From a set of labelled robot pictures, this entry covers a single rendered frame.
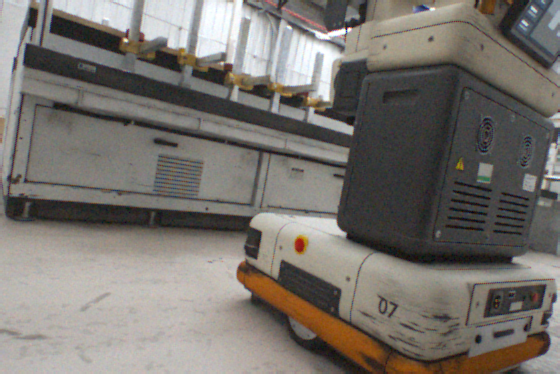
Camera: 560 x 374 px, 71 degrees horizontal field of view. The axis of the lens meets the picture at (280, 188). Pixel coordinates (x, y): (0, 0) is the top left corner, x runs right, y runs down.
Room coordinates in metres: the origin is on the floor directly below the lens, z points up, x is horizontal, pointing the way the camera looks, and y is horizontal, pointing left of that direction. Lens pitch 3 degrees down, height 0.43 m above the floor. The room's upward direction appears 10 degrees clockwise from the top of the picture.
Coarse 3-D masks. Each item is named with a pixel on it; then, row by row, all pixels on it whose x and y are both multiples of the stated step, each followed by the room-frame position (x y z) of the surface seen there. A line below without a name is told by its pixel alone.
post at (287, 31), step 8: (288, 32) 2.11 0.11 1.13; (288, 40) 2.11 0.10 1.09; (280, 48) 2.12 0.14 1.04; (288, 48) 2.12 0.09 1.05; (280, 56) 2.10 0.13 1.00; (280, 64) 2.10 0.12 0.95; (280, 72) 2.10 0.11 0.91; (280, 80) 2.11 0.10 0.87; (272, 96) 2.11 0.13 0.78; (272, 104) 2.10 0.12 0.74
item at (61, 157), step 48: (96, 48) 1.77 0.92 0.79; (240, 96) 2.22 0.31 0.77; (48, 144) 1.73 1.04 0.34; (96, 144) 1.84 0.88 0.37; (144, 144) 1.97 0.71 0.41; (192, 144) 2.12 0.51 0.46; (48, 192) 1.71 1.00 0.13; (96, 192) 1.83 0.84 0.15; (144, 192) 1.99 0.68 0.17; (192, 192) 2.14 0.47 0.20; (240, 192) 2.33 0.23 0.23; (288, 192) 2.54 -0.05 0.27; (336, 192) 2.80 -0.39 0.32
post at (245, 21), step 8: (240, 24) 1.97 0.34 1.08; (248, 24) 1.96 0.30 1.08; (240, 32) 1.96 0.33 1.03; (248, 32) 1.97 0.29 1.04; (240, 40) 1.95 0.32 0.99; (240, 48) 1.95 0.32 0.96; (240, 56) 1.96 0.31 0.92; (240, 64) 1.96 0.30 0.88; (232, 72) 1.97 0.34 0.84; (240, 72) 1.96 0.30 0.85; (232, 88) 1.95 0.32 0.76; (232, 96) 1.95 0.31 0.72
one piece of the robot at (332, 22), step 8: (328, 0) 1.33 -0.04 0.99; (336, 0) 1.30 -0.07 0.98; (344, 0) 1.27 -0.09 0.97; (352, 0) 1.26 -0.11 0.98; (360, 0) 1.25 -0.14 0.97; (328, 8) 1.32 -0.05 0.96; (336, 8) 1.29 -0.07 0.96; (344, 8) 1.26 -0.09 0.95; (328, 16) 1.32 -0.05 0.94; (336, 16) 1.29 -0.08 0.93; (344, 16) 1.26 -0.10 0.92; (328, 24) 1.31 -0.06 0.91; (336, 24) 1.28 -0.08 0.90
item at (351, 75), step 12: (348, 60) 1.11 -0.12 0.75; (360, 60) 1.07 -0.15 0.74; (348, 72) 1.10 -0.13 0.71; (360, 72) 1.06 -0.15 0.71; (336, 84) 1.13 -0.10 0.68; (348, 84) 1.09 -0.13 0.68; (360, 84) 1.06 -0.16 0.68; (336, 96) 1.12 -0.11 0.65; (348, 96) 1.09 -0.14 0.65; (336, 108) 1.12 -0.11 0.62; (348, 108) 1.08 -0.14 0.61; (348, 120) 1.26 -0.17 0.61
